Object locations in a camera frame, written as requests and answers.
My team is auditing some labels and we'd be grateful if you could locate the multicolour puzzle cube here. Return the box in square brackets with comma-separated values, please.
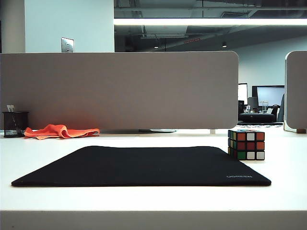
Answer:
[227, 129, 266, 161]

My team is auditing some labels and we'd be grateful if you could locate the black fabric mouse pad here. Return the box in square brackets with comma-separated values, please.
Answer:
[11, 145, 272, 187]

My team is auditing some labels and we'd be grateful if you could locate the flat grey monitor stand base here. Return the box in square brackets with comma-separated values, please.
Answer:
[100, 129, 177, 134]

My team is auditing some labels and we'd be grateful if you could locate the wide grey desk divider panel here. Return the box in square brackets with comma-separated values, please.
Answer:
[0, 50, 240, 130]

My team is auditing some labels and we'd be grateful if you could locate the white background board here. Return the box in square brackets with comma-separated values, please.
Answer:
[238, 82, 248, 102]

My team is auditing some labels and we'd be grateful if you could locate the orange cloth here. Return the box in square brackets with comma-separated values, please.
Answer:
[24, 124, 101, 140]

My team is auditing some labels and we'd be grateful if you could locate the dark round lounge seat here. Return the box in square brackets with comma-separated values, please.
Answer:
[239, 112, 276, 123]

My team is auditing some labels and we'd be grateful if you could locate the long white ceiling light strip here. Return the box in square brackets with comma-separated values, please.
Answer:
[113, 18, 307, 25]

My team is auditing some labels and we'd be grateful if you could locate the large background display screen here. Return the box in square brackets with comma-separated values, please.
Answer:
[251, 85, 285, 108]

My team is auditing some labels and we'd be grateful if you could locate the black mesh pen holder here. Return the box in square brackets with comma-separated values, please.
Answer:
[2, 111, 29, 138]

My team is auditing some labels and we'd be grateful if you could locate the narrow-view grey desk divider panel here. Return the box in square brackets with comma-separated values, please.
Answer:
[284, 50, 307, 133]

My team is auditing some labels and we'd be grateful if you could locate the metal wall switch plate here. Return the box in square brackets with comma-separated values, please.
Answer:
[60, 37, 75, 53]

